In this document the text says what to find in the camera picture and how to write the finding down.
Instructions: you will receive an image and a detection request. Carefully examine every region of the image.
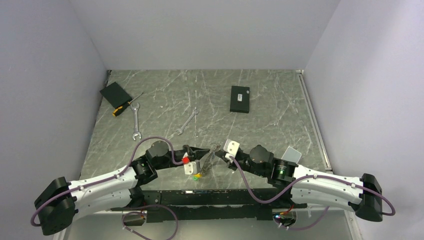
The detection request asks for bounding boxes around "steel key holder plate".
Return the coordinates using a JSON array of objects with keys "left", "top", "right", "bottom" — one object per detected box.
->
[{"left": 199, "top": 145, "right": 221, "bottom": 178}]

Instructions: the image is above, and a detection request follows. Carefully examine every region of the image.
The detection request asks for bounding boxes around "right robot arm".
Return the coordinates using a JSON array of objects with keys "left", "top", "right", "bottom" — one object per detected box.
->
[{"left": 215, "top": 142, "right": 384, "bottom": 222}]

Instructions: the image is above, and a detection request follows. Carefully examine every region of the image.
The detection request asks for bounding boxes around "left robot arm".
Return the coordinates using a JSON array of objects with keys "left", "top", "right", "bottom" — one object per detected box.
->
[{"left": 30, "top": 137, "right": 210, "bottom": 236}]

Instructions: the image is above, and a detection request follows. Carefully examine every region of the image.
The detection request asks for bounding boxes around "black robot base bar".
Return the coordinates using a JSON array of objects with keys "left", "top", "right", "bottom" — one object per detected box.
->
[{"left": 112, "top": 189, "right": 307, "bottom": 223}]

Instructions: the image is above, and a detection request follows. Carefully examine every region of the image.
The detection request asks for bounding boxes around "small silver wrench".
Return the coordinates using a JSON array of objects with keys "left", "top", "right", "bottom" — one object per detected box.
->
[{"left": 176, "top": 107, "right": 200, "bottom": 135}]

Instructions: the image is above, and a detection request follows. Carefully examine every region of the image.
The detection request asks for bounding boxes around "large silver wrench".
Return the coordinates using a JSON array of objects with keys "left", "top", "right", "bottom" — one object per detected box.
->
[{"left": 130, "top": 102, "right": 142, "bottom": 141}]

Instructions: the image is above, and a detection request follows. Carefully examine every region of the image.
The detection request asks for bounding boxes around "black box on table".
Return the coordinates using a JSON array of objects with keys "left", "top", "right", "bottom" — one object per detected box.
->
[{"left": 229, "top": 85, "right": 250, "bottom": 114}]

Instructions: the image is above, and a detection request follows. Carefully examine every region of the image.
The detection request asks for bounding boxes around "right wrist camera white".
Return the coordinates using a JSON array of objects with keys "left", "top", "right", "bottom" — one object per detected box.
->
[{"left": 222, "top": 139, "right": 240, "bottom": 161}]

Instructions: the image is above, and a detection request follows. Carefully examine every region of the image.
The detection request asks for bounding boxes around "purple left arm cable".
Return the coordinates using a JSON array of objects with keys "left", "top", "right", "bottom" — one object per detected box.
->
[{"left": 30, "top": 136, "right": 186, "bottom": 228}]

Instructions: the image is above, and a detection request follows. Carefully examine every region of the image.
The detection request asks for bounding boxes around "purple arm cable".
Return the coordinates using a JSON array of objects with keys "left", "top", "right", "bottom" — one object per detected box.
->
[
  {"left": 226, "top": 154, "right": 396, "bottom": 232},
  {"left": 30, "top": 136, "right": 186, "bottom": 228}
]

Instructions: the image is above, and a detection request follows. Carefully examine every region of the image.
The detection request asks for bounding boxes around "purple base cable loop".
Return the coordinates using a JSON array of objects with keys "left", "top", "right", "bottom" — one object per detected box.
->
[{"left": 121, "top": 203, "right": 181, "bottom": 240}]

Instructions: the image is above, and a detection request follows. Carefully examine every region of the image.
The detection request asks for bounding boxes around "yellow handled screwdriver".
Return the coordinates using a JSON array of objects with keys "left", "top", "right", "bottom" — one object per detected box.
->
[{"left": 112, "top": 92, "right": 143, "bottom": 117}]

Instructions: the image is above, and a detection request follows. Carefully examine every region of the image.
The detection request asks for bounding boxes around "aluminium rail right side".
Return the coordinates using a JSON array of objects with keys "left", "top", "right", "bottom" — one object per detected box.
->
[{"left": 296, "top": 69, "right": 354, "bottom": 210}]

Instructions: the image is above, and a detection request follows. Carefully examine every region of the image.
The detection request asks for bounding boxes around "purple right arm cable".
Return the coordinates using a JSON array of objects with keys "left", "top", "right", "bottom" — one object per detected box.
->
[{"left": 226, "top": 154, "right": 396, "bottom": 232}]

